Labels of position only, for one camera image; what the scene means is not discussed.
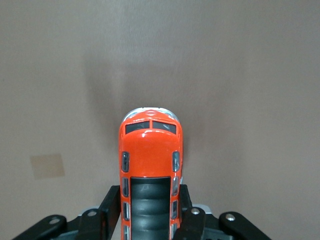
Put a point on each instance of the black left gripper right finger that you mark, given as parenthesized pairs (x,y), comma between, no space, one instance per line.
(190,220)

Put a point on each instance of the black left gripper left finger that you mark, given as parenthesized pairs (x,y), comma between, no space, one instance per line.
(107,210)

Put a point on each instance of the orange toy bus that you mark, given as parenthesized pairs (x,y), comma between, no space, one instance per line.
(150,155)

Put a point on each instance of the brown tape square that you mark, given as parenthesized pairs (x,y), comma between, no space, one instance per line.
(47,166)

